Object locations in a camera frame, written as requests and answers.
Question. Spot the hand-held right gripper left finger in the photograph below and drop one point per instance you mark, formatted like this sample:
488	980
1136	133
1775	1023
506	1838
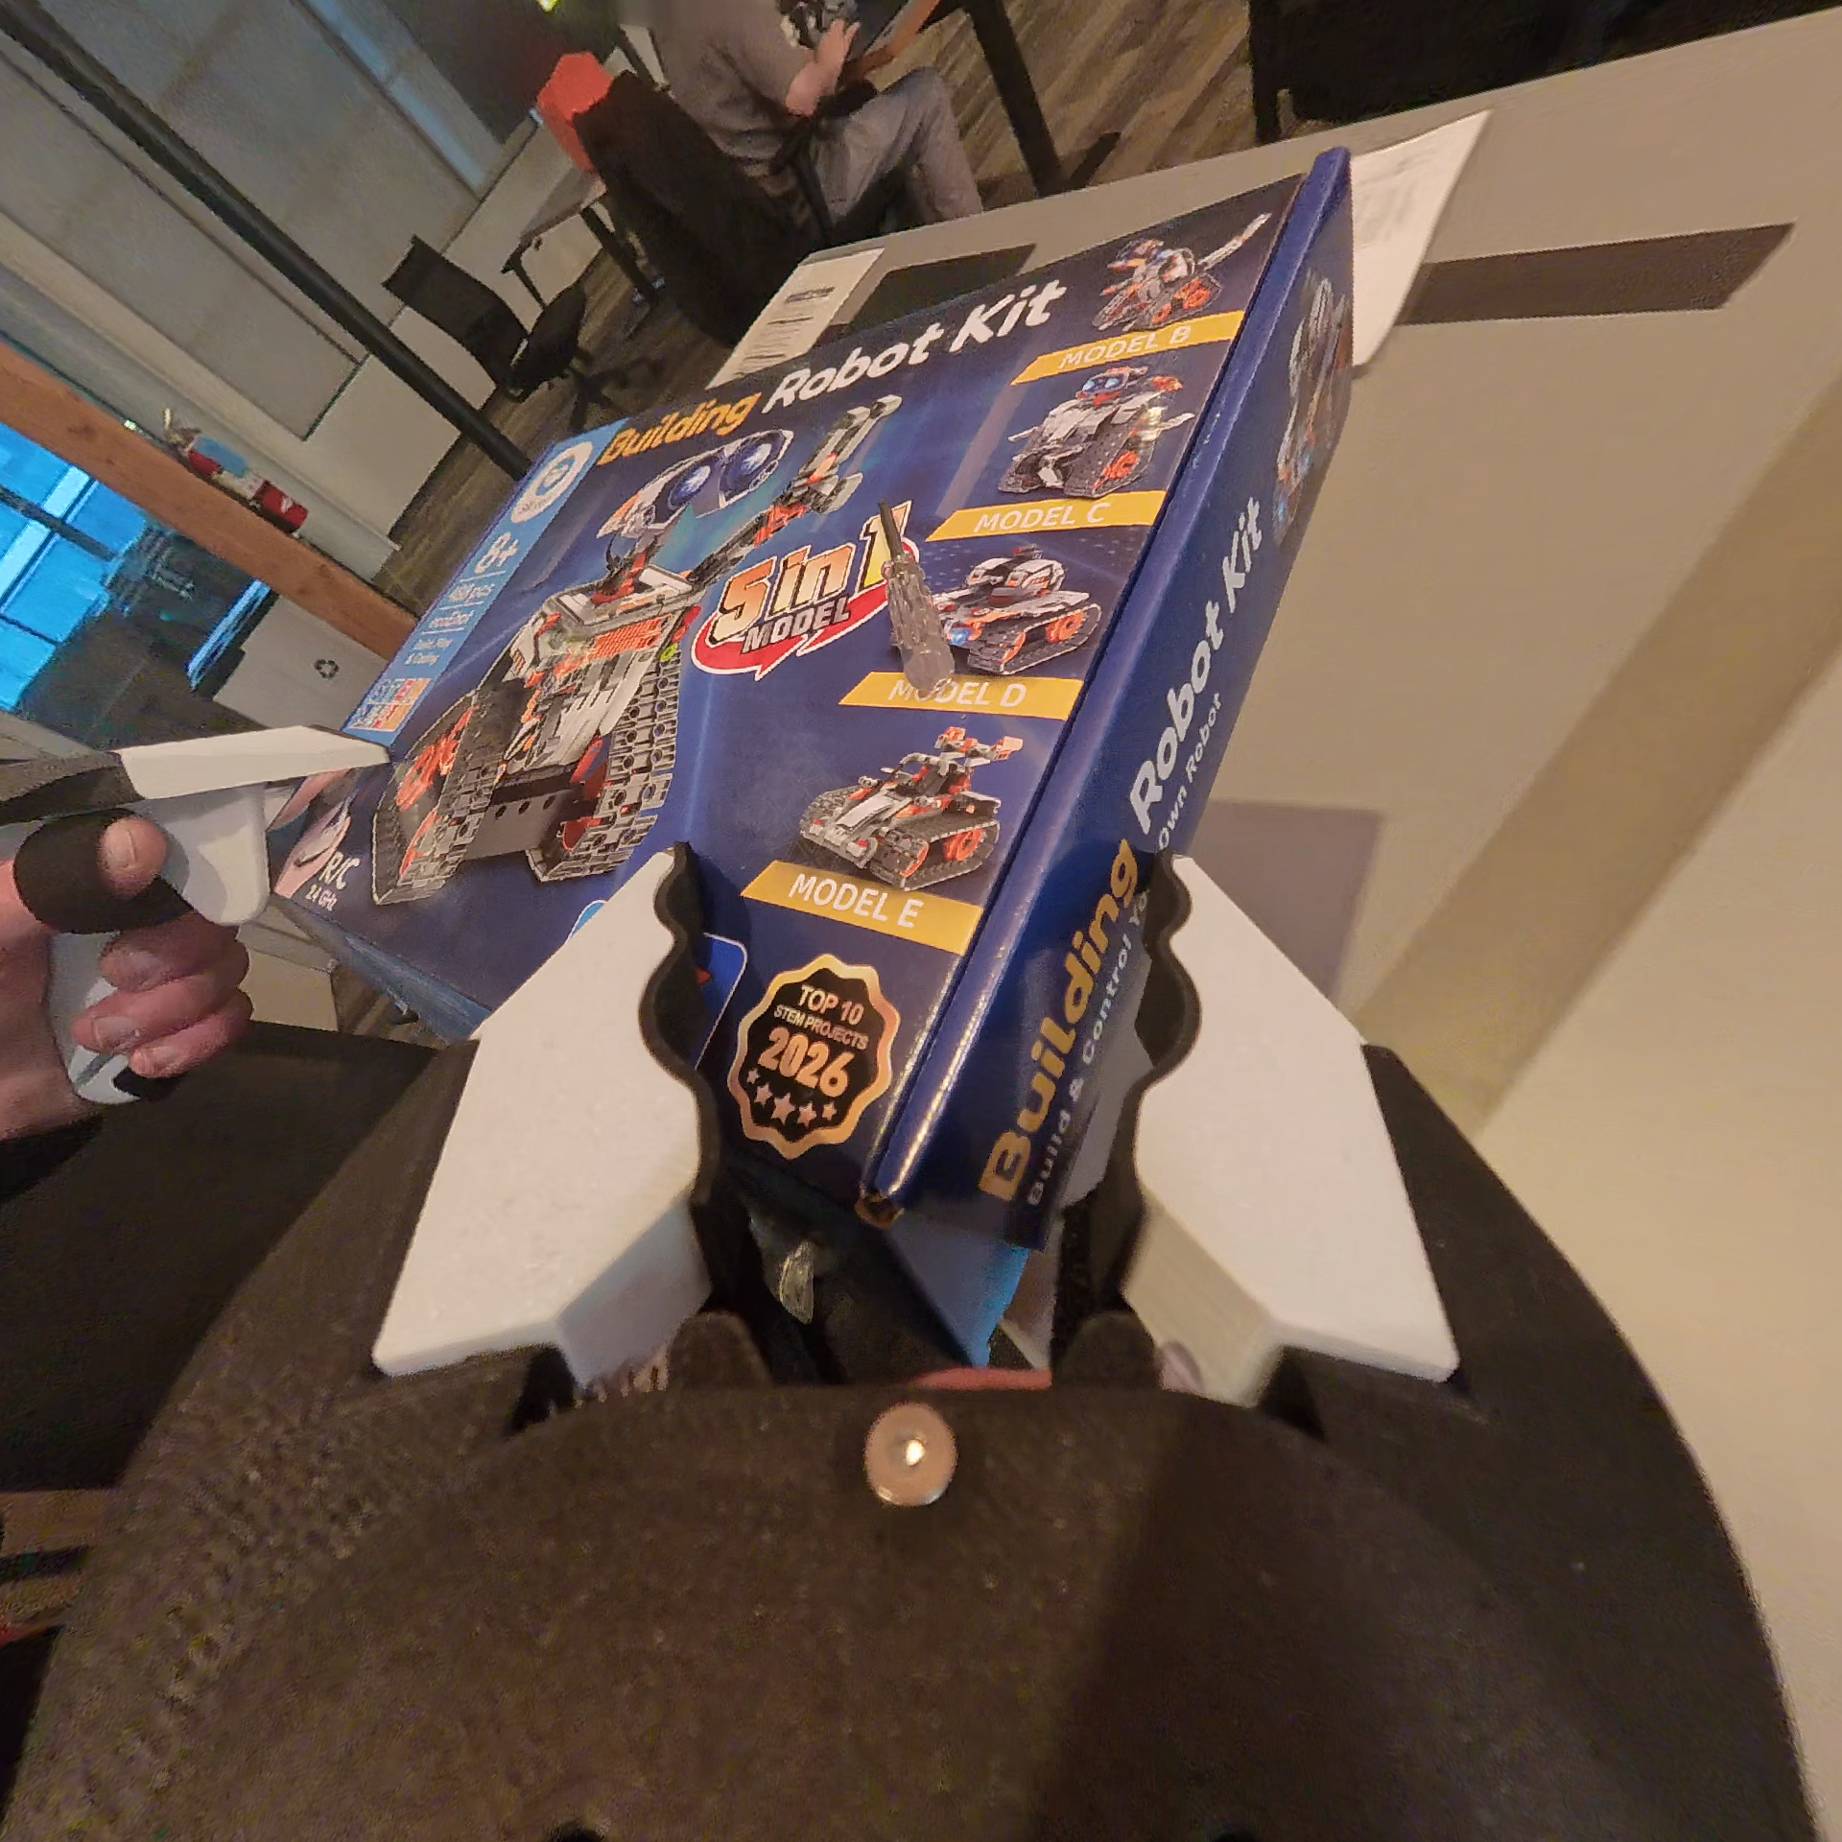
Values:
549	1182

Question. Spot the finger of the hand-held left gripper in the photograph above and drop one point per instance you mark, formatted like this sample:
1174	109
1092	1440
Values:
262	762

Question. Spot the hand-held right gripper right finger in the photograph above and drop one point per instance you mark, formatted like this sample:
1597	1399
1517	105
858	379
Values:
1294	1209

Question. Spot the blue robot kit box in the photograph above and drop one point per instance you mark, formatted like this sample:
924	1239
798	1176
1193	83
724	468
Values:
866	661

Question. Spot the person's left hand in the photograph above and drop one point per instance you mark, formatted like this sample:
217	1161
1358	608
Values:
144	995

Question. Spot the red fire extinguisher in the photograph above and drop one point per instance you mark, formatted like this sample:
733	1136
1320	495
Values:
244	481

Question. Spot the small black office chair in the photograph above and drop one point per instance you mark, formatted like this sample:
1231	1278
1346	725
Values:
489	319

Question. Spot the black pole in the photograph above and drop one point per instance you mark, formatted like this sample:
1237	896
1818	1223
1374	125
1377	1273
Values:
262	216

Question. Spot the large black office chair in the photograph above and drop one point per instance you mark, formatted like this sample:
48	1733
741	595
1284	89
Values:
678	202

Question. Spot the printed instruction booklet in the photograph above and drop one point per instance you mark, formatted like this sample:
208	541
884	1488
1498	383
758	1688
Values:
800	310

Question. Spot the white blue printed sheet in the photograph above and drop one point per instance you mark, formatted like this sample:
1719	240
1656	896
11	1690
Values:
1417	216

